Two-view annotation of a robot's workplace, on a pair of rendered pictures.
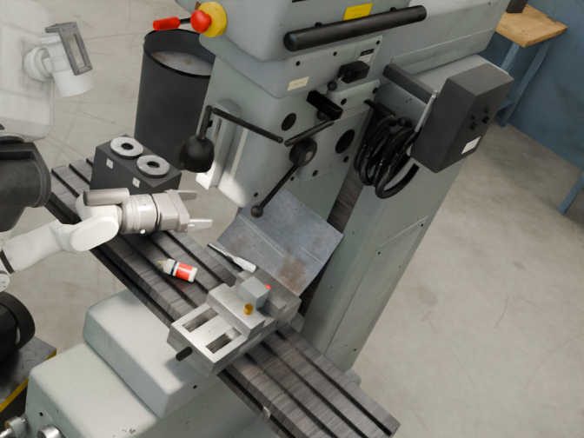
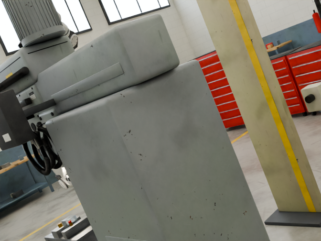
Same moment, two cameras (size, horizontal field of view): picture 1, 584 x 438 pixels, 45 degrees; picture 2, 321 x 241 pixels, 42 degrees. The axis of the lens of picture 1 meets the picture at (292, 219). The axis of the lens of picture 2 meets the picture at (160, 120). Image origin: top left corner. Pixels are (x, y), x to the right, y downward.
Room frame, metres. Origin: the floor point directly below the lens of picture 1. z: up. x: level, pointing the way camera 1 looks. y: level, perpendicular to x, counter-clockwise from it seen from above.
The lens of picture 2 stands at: (2.68, -1.60, 1.59)
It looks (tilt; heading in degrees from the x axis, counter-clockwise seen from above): 7 degrees down; 113
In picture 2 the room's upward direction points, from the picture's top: 23 degrees counter-clockwise
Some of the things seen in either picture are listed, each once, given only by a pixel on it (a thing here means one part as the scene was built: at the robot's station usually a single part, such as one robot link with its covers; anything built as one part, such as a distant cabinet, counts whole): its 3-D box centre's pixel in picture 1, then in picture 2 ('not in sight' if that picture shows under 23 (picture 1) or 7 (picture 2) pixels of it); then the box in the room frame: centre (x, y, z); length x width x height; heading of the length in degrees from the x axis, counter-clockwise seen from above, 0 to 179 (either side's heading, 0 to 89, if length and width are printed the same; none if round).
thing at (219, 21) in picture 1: (211, 19); not in sight; (1.19, 0.26, 1.76); 0.06 x 0.02 x 0.06; 62
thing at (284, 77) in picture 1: (294, 38); (46, 93); (1.43, 0.14, 1.68); 0.34 x 0.24 x 0.10; 152
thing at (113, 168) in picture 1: (134, 183); not in sight; (1.59, 0.46, 1.03); 0.22 x 0.12 x 0.20; 69
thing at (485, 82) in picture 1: (463, 118); (5, 121); (1.50, -0.28, 1.62); 0.20 x 0.09 x 0.21; 152
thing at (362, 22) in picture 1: (361, 24); (8, 82); (1.35, 0.01, 1.79); 0.45 x 0.04 x 0.04; 152
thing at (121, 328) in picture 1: (192, 322); not in sight; (1.39, 0.16, 0.79); 0.50 x 0.35 x 0.12; 152
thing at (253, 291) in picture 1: (252, 295); (70, 223); (1.32, 0.02, 1.04); 0.06 x 0.05 x 0.06; 64
